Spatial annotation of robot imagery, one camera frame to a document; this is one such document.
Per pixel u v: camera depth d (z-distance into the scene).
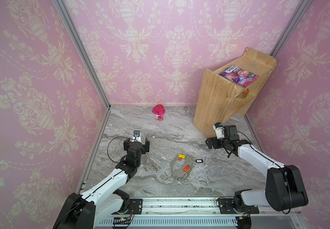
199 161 0.90
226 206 0.73
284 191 0.42
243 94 0.95
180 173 0.86
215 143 0.81
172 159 0.92
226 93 0.69
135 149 0.62
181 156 0.92
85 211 0.40
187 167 0.87
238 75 0.71
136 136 0.71
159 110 1.06
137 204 0.76
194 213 0.73
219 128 0.81
